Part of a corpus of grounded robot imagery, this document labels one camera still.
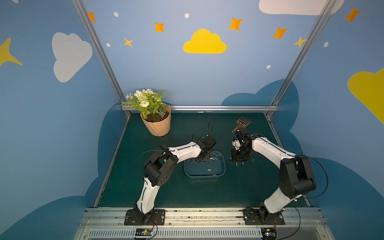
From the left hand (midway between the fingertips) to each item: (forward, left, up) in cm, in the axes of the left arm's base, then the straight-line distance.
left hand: (204, 156), depth 95 cm
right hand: (-3, -19, +4) cm, 20 cm away
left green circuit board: (-41, +30, -2) cm, 51 cm away
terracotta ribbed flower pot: (+16, +31, +9) cm, 36 cm away
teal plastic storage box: (-7, -7, -1) cm, 10 cm away
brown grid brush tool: (+30, -30, 0) cm, 43 cm away
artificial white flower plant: (+19, +33, +28) cm, 47 cm away
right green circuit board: (-40, -32, -4) cm, 51 cm away
